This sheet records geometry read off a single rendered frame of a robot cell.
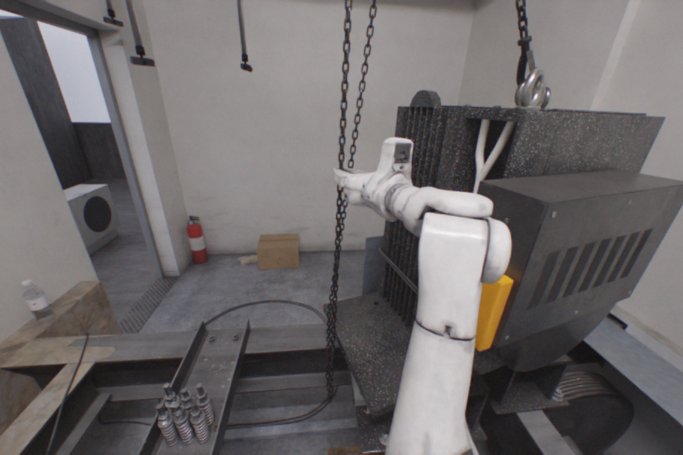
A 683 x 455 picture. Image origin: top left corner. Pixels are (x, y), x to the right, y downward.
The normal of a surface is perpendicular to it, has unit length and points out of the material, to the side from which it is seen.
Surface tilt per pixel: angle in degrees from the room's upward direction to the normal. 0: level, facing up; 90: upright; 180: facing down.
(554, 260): 90
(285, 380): 0
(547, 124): 90
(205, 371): 0
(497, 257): 74
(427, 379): 66
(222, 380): 0
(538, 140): 90
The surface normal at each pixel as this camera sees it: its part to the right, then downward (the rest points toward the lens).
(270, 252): 0.15, 0.41
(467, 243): -0.26, -0.19
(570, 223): 0.36, 0.40
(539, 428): 0.03, -0.91
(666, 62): -0.99, 0.02
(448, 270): -0.33, 0.01
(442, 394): -0.13, -0.02
